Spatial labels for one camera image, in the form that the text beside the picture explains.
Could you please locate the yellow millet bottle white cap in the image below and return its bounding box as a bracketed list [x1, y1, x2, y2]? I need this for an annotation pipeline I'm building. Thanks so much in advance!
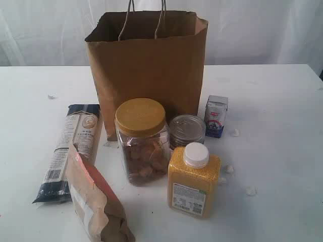
[168, 142, 221, 218]

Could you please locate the brown paper shopping bag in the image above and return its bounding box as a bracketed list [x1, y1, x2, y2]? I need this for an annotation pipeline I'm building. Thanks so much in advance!
[85, 1, 208, 141]

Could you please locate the clear jar yellow lid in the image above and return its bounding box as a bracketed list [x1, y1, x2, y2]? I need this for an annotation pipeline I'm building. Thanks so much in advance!
[115, 98, 171, 186]

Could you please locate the white crumb upper middle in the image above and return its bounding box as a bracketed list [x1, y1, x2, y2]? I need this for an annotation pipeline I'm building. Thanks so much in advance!
[225, 165, 234, 174]

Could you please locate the small white blue milk carton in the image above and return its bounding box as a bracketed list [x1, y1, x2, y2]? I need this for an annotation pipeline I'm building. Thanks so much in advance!
[204, 95, 229, 138]

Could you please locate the dark blue noodle packet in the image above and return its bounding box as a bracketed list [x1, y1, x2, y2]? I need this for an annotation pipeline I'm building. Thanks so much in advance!
[33, 104, 102, 203]

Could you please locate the white crumb right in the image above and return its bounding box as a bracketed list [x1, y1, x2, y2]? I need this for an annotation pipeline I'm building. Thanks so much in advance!
[246, 186, 257, 197]

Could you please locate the white backdrop curtain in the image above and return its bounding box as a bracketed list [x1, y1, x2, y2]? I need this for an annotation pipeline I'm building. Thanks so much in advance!
[1, 1, 322, 73]

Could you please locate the brown kraft paper pouch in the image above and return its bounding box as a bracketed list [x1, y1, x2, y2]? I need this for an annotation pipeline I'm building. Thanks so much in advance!
[66, 144, 135, 241]

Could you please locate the white crumb near carton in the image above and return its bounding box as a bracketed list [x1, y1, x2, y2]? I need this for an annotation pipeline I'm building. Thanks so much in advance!
[231, 129, 240, 137]

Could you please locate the glass jar silver lid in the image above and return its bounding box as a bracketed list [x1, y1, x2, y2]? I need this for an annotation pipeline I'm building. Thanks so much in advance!
[169, 114, 206, 150]

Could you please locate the white crumb lower middle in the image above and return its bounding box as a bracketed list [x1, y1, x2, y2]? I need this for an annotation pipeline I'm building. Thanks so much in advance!
[218, 177, 227, 185]

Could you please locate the clear tape scrap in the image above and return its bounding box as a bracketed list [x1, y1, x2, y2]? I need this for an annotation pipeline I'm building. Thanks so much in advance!
[104, 141, 119, 149]

